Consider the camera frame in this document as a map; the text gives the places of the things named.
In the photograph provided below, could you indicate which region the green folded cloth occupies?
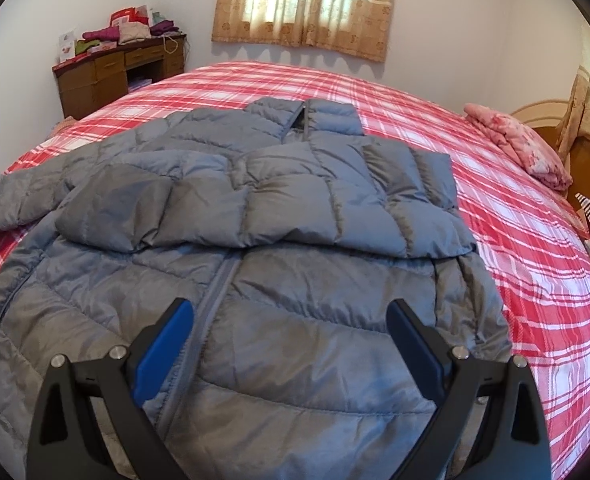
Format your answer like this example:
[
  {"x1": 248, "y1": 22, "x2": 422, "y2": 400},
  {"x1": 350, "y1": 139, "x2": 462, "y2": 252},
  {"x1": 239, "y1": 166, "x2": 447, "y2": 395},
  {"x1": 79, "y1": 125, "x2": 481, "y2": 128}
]
[{"x1": 75, "y1": 39, "x2": 116, "y2": 55}]

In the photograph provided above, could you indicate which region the pink quilted garment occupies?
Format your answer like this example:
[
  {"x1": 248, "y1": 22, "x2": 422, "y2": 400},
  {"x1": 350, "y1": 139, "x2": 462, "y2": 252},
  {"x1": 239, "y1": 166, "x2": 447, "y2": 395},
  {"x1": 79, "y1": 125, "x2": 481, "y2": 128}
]
[{"x1": 118, "y1": 20, "x2": 152, "y2": 44}]

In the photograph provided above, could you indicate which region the beige floral window curtain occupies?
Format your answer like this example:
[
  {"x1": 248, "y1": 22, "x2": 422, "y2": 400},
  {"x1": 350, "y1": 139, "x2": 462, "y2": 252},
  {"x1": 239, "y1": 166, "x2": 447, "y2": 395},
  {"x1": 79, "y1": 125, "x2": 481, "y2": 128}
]
[{"x1": 211, "y1": 0, "x2": 400, "y2": 63}]

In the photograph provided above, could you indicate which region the pink floral quilt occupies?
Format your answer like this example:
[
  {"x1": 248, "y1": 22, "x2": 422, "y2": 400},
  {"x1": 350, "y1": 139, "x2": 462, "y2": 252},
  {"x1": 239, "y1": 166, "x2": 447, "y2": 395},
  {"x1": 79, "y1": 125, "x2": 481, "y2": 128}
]
[{"x1": 462, "y1": 102, "x2": 573, "y2": 191}]

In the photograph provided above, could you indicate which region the brown wooden desk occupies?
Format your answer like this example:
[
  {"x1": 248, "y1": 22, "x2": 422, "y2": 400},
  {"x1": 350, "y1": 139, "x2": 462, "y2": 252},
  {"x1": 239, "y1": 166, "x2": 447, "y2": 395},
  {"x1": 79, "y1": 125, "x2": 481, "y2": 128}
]
[{"x1": 52, "y1": 33, "x2": 188, "y2": 121}]

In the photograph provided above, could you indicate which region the purple folded garment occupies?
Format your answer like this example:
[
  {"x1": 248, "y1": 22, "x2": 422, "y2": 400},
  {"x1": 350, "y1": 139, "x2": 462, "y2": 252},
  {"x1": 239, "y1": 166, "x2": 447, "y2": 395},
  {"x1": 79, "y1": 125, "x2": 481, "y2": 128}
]
[{"x1": 147, "y1": 17, "x2": 178, "y2": 37}]

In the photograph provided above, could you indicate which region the magenta folded garment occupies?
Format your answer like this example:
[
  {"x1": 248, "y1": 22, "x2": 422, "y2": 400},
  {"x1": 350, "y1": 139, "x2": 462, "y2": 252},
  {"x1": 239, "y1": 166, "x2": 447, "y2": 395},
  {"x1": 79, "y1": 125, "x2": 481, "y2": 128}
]
[{"x1": 82, "y1": 27, "x2": 121, "y2": 43}]

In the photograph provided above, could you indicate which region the white cord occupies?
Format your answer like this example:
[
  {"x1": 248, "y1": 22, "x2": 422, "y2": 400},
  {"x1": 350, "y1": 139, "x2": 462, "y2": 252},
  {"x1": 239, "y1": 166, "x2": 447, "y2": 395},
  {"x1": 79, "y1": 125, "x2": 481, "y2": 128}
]
[{"x1": 162, "y1": 32, "x2": 186, "y2": 56}]

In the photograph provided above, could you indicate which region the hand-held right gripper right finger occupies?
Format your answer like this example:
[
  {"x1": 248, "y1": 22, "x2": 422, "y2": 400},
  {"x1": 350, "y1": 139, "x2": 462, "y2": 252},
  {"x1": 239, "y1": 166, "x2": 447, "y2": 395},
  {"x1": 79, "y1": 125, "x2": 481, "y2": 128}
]
[{"x1": 385, "y1": 298, "x2": 553, "y2": 480}]

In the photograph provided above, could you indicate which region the white printed card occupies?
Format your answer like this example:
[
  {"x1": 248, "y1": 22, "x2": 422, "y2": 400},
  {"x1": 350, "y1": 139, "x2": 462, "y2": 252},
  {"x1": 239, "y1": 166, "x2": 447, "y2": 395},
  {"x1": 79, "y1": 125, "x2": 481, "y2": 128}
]
[{"x1": 58, "y1": 32, "x2": 79, "y2": 63}]

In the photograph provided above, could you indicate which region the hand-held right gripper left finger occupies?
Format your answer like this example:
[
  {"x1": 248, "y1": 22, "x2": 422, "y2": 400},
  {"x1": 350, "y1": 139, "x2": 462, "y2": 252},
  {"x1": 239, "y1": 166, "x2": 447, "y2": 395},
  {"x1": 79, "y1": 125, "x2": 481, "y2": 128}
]
[{"x1": 25, "y1": 297, "x2": 196, "y2": 480}]

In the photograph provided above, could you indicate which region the wooden bed headboard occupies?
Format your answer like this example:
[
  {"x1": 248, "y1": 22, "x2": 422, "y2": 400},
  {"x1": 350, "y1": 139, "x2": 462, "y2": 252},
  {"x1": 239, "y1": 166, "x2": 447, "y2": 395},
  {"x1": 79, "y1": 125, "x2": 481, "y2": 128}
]
[{"x1": 510, "y1": 100, "x2": 590, "y2": 211}]

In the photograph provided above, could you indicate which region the grey puffer jacket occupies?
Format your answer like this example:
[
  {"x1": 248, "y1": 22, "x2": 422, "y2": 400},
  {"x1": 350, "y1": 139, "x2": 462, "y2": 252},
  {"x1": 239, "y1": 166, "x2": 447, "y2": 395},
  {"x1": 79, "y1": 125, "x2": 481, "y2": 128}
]
[{"x1": 0, "y1": 97, "x2": 513, "y2": 480}]

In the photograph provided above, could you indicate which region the red plaid bed sheet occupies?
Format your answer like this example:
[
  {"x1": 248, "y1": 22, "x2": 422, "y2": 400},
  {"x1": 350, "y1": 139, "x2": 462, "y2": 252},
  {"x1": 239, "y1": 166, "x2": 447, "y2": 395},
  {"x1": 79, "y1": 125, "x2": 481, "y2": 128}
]
[{"x1": 0, "y1": 60, "x2": 590, "y2": 480}]

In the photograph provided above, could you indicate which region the red gift box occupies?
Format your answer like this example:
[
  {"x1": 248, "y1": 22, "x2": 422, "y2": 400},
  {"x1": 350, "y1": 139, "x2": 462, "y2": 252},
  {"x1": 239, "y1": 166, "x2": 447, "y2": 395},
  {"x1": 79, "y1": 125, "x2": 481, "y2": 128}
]
[{"x1": 110, "y1": 6, "x2": 151, "y2": 28}]

